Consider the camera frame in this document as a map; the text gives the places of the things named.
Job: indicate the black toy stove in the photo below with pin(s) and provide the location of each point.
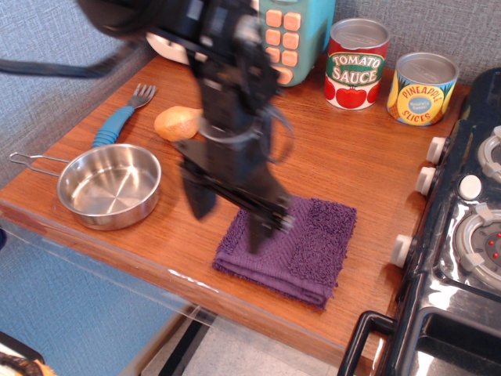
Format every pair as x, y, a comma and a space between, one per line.
448, 316

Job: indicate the orange fuzzy object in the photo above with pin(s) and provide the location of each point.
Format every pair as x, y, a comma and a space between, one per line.
24, 366

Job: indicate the blue handled fork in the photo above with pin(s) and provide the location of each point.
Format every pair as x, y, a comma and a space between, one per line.
111, 128

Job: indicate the toy chicken drumstick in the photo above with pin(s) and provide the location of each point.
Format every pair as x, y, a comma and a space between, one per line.
177, 123

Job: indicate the tomato sauce can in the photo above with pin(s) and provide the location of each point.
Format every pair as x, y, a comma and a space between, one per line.
355, 62

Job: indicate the white stove knob middle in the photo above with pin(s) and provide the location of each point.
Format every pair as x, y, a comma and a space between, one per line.
424, 180

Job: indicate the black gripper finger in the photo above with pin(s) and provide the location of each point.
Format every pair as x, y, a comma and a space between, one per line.
260, 229
201, 198

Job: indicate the white stove knob bottom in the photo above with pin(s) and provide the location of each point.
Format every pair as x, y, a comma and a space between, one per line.
400, 250

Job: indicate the white stove knob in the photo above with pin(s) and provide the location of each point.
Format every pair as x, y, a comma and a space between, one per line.
424, 180
400, 250
435, 149

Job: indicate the purple towel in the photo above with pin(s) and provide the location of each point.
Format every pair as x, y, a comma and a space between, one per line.
303, 264

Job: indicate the white stove knob top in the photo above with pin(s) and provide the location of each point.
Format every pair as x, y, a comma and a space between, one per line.
435, 149

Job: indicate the toy microwave teal and white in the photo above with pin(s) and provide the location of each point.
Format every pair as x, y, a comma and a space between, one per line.
297, 39

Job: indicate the stainless steel pan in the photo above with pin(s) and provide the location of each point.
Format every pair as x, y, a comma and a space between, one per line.
109, 187

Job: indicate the pineapple slices can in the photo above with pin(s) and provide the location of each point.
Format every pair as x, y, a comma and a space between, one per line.
421, 88

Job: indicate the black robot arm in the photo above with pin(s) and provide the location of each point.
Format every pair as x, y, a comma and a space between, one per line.
227, 112

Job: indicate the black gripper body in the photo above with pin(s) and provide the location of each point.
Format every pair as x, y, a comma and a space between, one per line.
237, 169

